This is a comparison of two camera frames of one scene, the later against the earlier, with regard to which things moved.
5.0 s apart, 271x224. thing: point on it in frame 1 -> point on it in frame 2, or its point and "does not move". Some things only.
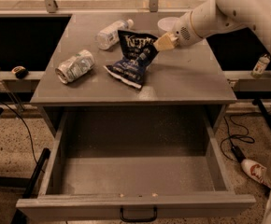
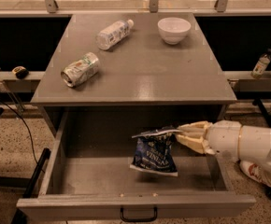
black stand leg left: [20, 216] does not move
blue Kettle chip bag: [137, 51] -> [155, 152]
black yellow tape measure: [20, 72] does not move
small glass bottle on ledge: [261, 65] does not move
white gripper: [183, 29] -> [224, 139]
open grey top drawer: [137, 163] does not move
